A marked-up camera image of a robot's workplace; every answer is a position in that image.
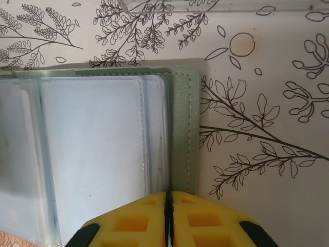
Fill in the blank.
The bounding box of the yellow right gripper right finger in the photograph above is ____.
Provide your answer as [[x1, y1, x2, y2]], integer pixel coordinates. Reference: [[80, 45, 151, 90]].
[[169, 190, 280, 247]]

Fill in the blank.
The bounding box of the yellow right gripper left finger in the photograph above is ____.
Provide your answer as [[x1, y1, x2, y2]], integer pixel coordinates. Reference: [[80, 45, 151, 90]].
[[65, 191, 170, 247]]

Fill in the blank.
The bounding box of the green leather card holder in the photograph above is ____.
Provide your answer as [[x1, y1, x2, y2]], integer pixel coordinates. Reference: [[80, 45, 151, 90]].
[[0, 65, 201, 247]]

